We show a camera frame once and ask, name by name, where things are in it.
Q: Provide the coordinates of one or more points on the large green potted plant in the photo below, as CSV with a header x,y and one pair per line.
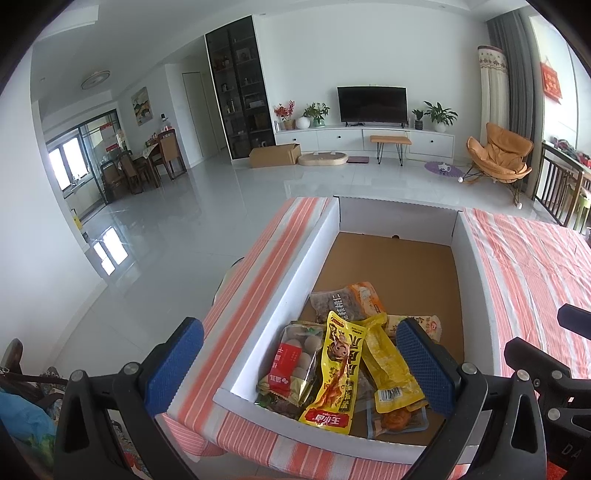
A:
x,y
441,115

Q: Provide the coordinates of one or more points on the round ceiling lamp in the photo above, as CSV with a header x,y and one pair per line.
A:
x,y
95,79

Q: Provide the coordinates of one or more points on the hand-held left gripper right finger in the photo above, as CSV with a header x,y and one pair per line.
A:
x,y
427,369

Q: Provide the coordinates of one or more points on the brown cardboard box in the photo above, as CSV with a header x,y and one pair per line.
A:
x,y
274,157

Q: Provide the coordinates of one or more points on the wooden slatted rack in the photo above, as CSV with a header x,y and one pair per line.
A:
x,y
554,184

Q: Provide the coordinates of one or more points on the red flower plant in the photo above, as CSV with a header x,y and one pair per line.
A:
x,y
286,115

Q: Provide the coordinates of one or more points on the wooden dining chair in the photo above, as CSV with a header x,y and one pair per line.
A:
x,y
130,170
171,154
112,180

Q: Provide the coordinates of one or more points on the small potted plant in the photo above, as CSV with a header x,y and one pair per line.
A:
x,y
418,121

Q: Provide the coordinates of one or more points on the white cardboard box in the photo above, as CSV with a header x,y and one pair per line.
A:
x,y
392,258

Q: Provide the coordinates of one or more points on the purple flat pad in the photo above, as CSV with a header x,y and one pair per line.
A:
x,y
358,160

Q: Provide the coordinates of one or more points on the white door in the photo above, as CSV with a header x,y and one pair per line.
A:
x,y
194,115

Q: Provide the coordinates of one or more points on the cream orange snack packet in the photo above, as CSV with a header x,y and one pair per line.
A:
x,y
427,325

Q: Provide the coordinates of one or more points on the black television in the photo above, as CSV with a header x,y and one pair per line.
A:
x,y
371,106

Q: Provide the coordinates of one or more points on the white round vase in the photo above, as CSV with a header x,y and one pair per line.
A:
x,y
303,123

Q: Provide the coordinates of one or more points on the red wall hanging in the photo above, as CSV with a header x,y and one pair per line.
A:
x,y
551,81

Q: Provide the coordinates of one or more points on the purple round mat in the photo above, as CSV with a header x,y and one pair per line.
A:
x,y
434,170

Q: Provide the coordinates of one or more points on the standing air conditioner with cover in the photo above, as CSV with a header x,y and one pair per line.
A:
x,y
493,92

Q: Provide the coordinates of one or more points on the white teapot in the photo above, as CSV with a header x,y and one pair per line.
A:
x,y
444,168

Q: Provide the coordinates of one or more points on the yellow sausage packet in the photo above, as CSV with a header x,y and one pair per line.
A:
x,y
388,364

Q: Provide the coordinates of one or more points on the orange white striped tablecloth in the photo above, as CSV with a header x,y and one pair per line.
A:
x,y
531,277

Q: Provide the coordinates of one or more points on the orange lounge chair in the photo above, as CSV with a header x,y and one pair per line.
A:
x,y
498,157

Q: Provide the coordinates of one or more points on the wooden dining table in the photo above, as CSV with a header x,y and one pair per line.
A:
x,y
147,152

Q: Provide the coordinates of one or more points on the wooden bench with metal legs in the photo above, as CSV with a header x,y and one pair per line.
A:
x,y
390,140

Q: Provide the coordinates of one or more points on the white television cabinet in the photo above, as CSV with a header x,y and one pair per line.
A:
x,y
323,141

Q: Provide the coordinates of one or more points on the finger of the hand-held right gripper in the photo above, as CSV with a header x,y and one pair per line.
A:
x,y
577,321
545,369

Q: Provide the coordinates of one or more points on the yellow chicken feet packet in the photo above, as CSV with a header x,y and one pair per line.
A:
x,y
334,369

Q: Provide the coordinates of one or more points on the dark snack packet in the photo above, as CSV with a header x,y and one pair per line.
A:
x,y
281,406

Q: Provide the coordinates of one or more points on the grey curtain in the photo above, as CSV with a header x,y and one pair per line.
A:
x,y
521,69

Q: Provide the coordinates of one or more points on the wall painting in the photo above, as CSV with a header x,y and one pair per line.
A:
x,y
141,106

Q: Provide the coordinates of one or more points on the dark glass display cabinet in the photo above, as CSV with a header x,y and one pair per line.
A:
x,y
240,92

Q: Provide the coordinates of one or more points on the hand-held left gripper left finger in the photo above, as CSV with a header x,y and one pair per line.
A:
x,y
173,364

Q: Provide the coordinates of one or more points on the cream oval cat scratcher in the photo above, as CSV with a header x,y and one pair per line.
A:
x,y
323,159

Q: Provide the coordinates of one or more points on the green plant in pale pot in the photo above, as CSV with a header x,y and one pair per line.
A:
x,y
317,115

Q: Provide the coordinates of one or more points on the egg packet with red label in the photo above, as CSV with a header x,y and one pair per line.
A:
x,y
291,360

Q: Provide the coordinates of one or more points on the orange walnut bag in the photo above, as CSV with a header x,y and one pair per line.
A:
x,y
341,302

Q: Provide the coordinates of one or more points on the glass sliding door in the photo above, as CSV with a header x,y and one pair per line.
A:
x,y
83,157

